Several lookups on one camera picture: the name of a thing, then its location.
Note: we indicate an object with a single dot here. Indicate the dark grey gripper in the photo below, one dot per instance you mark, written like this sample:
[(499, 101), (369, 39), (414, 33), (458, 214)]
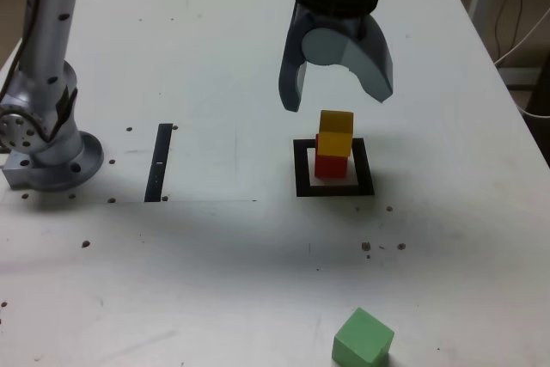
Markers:
[(339, 23)]

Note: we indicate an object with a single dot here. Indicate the yellow cube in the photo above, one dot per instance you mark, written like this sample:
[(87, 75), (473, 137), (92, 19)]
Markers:
[(335, 135)]

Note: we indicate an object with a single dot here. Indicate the red cube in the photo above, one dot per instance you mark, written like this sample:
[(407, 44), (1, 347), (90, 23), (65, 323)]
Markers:
[(331, 167)]

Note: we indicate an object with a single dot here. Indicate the green cube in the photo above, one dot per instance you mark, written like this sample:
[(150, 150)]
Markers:
[(361, 339)]

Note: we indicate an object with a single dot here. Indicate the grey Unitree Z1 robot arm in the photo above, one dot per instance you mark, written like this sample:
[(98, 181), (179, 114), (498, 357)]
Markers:
[(47, 40)]

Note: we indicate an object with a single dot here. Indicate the black tape square outline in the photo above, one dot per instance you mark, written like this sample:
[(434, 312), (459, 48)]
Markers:
[(301, 169)]

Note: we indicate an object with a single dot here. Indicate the brown board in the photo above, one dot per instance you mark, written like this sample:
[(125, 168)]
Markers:
[(520, 77)]

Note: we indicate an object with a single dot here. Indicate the black tape strip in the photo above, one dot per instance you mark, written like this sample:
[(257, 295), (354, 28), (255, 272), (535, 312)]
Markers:
[(158, 160)]

